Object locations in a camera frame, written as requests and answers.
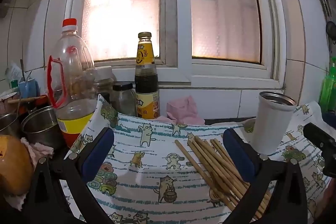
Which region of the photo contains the cat printed cloth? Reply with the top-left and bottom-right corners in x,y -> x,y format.
59,94 -> 331,224

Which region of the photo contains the metal wall rail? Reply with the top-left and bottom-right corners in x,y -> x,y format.
321,0 -> 332,22

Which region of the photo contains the black suction hook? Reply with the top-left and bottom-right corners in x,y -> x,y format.
325,21 -> 336,46

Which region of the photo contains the blue cup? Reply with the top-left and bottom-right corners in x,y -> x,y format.
18,80 -> 40,98

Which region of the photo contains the orange-brown round object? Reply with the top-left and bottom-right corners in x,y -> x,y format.
0,135 -> 34,195

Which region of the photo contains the glass jar black lid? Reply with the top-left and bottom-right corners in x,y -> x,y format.
112,82 -> 137,117

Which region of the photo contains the green dish soap bottle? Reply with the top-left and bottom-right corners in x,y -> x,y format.
318,57 -> 336,113

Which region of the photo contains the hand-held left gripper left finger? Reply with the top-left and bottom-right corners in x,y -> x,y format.
28,127 -> 116,224

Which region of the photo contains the bunch of wooden chopsticks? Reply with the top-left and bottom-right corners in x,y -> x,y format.
175,136 -> 272,219

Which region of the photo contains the small steel pot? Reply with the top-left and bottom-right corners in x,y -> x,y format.
20,106 -> 65,151
0,112 -> 21,138

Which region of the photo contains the white frosted window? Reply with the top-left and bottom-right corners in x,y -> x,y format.
64,0 -> 286,88

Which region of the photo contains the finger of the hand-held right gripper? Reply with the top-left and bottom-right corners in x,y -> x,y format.
303,123 -> 336,152

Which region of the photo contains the pink rag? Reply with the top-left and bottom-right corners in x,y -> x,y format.
4,137 -> 54,211

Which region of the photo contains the clear oil bottle red cap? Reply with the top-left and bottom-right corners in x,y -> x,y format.
47,18 -> 97,148

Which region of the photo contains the pink cloth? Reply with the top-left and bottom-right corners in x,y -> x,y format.
166,95 -> 206,125

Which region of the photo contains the wooden stick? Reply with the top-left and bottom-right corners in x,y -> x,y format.
7,97 -> 48,104

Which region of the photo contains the dark soy sauce bottle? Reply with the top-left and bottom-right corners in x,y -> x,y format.
134,32 -> 160,119

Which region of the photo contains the glass jar white lid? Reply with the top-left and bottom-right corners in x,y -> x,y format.
93,66 -> 116,98

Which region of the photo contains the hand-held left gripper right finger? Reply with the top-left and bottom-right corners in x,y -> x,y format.
223,127 -> 308,224

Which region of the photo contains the white steel-lined cup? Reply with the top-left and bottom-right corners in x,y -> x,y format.
247,91 -> 297,155

